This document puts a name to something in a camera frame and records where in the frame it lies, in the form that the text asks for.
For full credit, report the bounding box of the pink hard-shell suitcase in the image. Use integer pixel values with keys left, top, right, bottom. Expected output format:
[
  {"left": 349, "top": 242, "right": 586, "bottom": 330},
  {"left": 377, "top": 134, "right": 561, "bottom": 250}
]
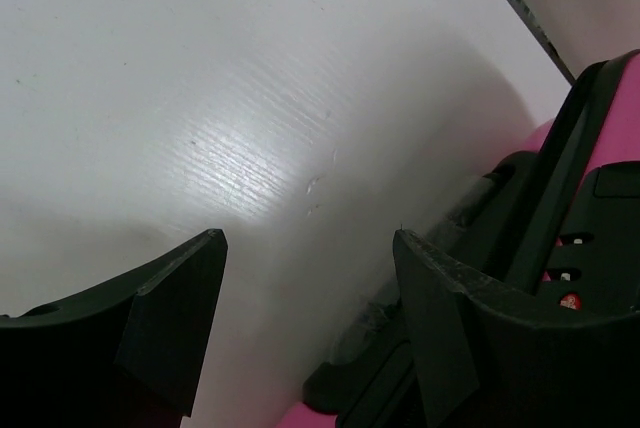
[{"left": 281, "top": 51, "right": 639, "bottom": 427}]

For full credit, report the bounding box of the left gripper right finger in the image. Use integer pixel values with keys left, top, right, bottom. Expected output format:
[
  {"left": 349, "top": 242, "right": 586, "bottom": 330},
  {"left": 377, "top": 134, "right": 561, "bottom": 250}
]
[{"left": 393, "top": 230, "right": 639, "bottom": 427}]

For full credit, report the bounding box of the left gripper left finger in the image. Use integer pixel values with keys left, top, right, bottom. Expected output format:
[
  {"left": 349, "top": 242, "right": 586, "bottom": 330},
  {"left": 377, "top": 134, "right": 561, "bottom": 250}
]
[{"left": 1, "top": 229, "right": 228, "bottom": 427}]

